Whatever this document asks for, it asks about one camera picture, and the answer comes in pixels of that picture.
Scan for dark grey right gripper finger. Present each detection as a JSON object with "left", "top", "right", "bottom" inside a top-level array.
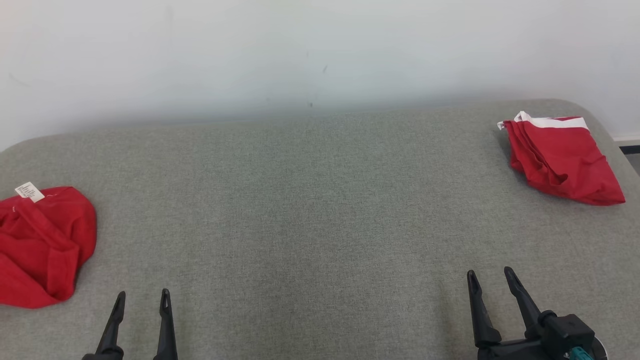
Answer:
[
  {"left": 466, "top": 270, "right": 502, "bottom": 347},
  {"left": 504, "top": 266, "right": 542, "bottom": 340}
]

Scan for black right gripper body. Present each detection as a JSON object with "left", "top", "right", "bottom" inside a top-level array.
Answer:
[{"left": 477, "top": 339, "right": 551, "bottom": 360}]

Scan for red shorts white trim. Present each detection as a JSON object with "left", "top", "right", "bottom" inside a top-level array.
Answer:
[{"left": 496, "top": 111, "right": 626, "bottom": 206}]

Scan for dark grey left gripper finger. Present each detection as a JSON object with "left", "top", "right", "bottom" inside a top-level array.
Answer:
[
  {"left": 97, "top": 291, "right": 127, "bottom": 358},
  {"left": 154, "top": 288, "right": 178, "bottom": 360}
]

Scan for red basketball jersey white sleeves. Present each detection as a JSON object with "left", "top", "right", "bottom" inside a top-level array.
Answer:
[{"left": 0, "top": 181, "right": 97, "bottom": 309}]

